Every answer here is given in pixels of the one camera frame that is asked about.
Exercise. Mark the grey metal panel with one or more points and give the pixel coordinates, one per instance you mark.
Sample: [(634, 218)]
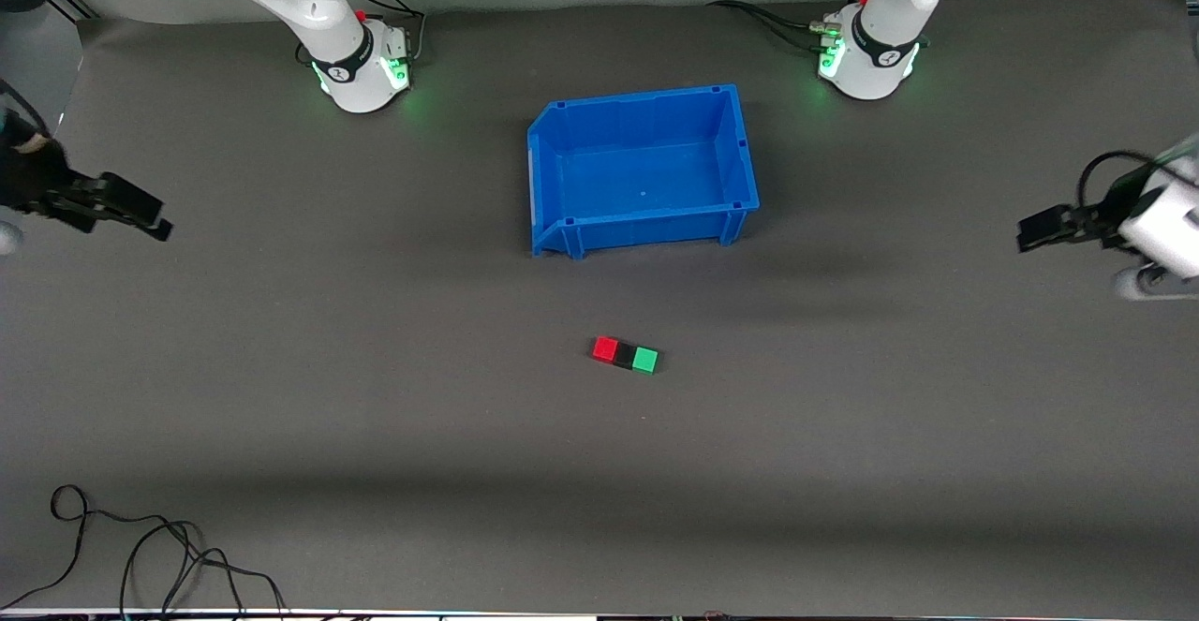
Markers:
[(42, 59)]

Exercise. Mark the green cube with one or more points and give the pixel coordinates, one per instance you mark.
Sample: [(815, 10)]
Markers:
[(644, 360)]

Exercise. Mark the blue plastic storage bin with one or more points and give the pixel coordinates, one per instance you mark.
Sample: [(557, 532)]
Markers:
[(646, 181)]

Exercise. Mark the red cube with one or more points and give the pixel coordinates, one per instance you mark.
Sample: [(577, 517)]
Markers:
[(605, 349)]

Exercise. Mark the black cube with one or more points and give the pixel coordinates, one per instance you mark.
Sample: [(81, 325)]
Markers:
[(626, 355)]

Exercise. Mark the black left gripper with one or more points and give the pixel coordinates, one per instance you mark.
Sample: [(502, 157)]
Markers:
[(1098, 221)]

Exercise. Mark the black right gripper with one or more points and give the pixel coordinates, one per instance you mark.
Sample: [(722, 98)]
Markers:
[(36, 183)]

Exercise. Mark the dark grey table mat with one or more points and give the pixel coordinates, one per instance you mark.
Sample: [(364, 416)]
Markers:
[(599, 471)]

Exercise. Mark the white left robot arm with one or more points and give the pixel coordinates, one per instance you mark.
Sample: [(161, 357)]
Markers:
[(890, 3)]

